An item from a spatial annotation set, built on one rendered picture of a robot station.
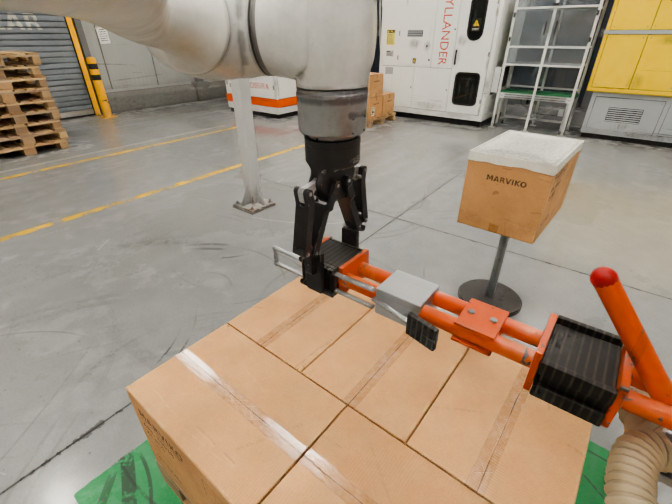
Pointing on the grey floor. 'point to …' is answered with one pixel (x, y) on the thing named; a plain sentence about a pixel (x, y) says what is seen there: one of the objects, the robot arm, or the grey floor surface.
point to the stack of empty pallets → (27, 106)
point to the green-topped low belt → (534, 100)
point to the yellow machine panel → (633, 76)
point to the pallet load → (379, 101)
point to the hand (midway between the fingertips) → (333, 263)
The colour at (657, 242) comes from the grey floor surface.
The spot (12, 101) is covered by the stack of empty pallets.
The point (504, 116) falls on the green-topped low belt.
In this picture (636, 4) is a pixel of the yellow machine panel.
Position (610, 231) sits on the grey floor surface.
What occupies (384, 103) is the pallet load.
